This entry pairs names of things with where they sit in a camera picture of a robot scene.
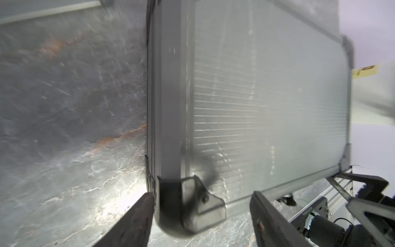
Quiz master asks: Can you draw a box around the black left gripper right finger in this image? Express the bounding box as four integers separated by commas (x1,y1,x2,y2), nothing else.
250,191,311,247

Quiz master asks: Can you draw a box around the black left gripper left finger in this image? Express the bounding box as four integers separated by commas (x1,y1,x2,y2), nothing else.
94,192,154,247

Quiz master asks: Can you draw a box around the silver aluminium poker case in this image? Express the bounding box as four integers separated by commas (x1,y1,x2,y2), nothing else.
146,1,351,238

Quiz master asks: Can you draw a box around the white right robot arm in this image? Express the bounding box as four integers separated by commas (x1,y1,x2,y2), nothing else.
303,173,395,247

